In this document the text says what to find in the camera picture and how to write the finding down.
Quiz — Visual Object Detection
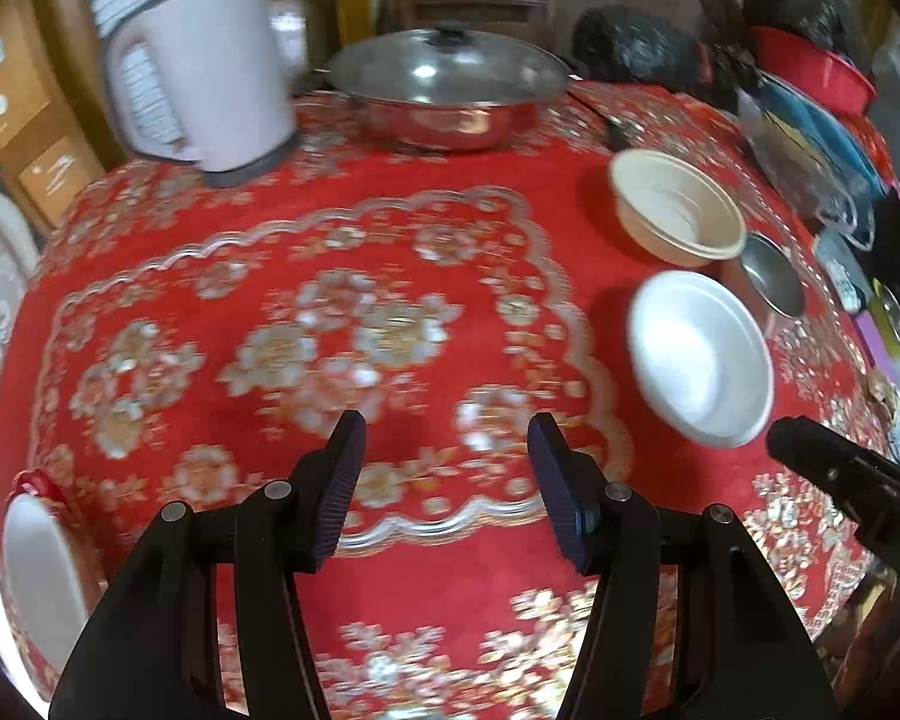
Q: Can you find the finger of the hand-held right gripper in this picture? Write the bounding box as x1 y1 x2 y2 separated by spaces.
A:
766 418 895 520

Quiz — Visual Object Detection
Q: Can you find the small green-rimmed steel bowl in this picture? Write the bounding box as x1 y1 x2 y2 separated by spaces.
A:
870 281 900 353

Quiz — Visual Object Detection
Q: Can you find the red plastic basin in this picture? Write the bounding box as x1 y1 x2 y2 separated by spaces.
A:
746 26 877 115

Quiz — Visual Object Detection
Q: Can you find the brown cardboard box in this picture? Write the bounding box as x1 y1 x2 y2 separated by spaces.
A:
0 0 65 151
15 136 106 211

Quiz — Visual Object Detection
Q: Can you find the beige plastic bowl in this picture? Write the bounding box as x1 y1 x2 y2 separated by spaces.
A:
609 148 747 267

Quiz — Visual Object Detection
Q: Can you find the glass pot lid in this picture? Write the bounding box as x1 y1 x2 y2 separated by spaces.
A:
324 26 571 106

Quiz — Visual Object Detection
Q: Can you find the pink steel-lined bowl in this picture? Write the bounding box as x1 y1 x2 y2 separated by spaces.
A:
720 232 806 338

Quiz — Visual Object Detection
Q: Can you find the red floral tablecloth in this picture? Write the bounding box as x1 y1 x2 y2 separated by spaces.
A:
0 79 900 720

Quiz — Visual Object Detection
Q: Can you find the white plate with red rim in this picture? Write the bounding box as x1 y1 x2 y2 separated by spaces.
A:
4 495 91 661

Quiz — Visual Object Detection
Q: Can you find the black plastic bag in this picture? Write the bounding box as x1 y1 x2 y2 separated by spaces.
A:
742 0 852 53
574 6 713 83

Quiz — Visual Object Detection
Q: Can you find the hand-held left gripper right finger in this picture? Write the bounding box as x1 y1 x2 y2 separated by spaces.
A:
527 412 841 720

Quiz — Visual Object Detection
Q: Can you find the blue bag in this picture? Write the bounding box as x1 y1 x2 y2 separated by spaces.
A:
757 71 882 196

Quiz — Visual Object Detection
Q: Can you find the white electric kettle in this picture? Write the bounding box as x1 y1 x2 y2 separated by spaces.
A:
105 0 299 188

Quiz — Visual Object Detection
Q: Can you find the purple box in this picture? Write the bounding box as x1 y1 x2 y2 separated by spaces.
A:
855 313 900 376

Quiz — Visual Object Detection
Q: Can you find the clear plastic bag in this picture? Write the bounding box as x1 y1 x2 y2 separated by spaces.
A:
736 86 878 252

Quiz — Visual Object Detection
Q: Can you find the white foam bowl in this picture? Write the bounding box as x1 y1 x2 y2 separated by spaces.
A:
627 270 775 449

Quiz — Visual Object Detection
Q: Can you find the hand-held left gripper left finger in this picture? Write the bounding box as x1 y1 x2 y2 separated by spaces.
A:
49 411 367 720

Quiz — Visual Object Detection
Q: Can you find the stainless steel pot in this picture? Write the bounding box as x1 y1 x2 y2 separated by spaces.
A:
304 67 575 153

